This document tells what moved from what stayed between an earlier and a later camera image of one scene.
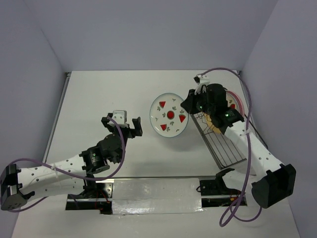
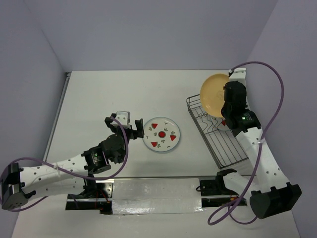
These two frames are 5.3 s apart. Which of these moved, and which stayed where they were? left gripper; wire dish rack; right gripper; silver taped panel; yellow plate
Moved: yellow plate; right gripper
Stayed: silver taped panel; wire dish rack; left gripper
